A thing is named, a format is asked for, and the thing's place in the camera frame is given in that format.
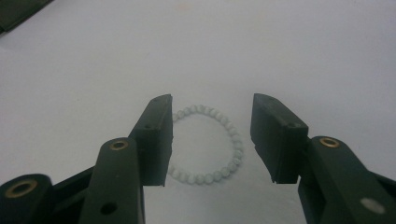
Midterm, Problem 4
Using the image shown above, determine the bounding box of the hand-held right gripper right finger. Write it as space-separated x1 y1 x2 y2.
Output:
249 92 396 224

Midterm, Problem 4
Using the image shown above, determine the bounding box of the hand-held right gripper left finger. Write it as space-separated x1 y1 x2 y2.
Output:
78 93 174 224

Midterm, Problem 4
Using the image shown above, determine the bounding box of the white bead bracelet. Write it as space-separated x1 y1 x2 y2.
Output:
167 104 245 185

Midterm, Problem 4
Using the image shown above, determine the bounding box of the dark flat object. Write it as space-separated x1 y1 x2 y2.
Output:
0 0 54 35

